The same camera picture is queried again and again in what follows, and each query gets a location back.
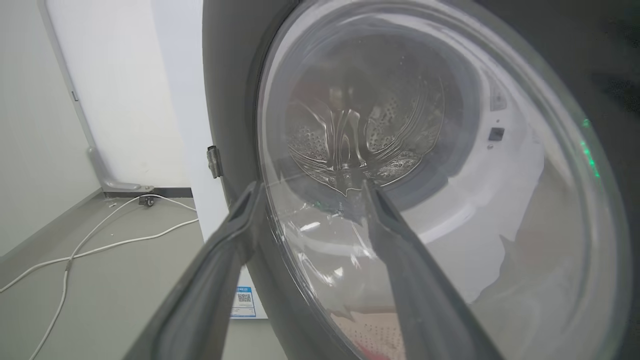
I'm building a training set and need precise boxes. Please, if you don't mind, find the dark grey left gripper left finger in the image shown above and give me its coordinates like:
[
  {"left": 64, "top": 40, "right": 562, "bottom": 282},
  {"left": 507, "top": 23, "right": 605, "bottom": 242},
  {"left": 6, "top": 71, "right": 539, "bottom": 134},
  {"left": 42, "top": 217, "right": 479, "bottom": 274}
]
[{"left": 123, "top": 181, "right": 267, "bottom": 360}]

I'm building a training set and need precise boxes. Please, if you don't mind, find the white partition panel with foot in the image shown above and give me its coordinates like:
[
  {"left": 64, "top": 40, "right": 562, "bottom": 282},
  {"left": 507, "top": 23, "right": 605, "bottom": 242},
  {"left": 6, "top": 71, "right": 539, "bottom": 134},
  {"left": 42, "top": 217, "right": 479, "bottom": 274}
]
[{"left": 38, "top": 0, "right": 156, "bottom": 193}]

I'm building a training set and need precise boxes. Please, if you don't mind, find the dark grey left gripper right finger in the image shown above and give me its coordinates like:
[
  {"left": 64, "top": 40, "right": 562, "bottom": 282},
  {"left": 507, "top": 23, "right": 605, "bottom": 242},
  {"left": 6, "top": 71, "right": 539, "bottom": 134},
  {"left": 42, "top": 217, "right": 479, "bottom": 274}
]
[{"left": 361, "top": 180, "right": 503, "bottom": 360}]

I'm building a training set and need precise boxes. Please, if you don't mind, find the blue QR code sticker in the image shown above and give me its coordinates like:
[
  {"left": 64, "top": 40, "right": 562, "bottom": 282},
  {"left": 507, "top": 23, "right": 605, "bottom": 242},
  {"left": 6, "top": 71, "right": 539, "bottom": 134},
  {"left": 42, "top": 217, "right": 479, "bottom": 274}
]
[{"left": 230, "top": 286, "right": 257, "bottom": 319}]

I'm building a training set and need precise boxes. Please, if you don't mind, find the grey washing machine door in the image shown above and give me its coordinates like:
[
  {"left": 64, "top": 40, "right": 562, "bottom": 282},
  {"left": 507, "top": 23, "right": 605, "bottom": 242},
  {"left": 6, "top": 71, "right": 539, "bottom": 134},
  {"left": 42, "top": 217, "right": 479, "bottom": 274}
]
[{"left": 202, "top": 0, "right": 640, "bottom": 360}]

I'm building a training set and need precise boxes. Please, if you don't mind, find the white cable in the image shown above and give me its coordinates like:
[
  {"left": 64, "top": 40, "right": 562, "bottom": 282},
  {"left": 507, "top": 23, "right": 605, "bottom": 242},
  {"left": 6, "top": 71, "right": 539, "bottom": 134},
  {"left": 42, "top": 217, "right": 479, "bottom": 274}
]
[
  {"left": 29, "top": 194, "right": 198, "bottom": 360},
  {"left": 0, "top": 218, "right": 200, "bottom": 294}
]

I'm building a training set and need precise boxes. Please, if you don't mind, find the white washing machine body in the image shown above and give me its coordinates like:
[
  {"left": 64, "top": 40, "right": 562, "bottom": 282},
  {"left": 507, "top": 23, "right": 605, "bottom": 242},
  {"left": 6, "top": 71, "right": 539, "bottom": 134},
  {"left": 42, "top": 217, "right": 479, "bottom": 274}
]
[{"left": 150, "top": 0, "right": 271, "bottom": 321}]

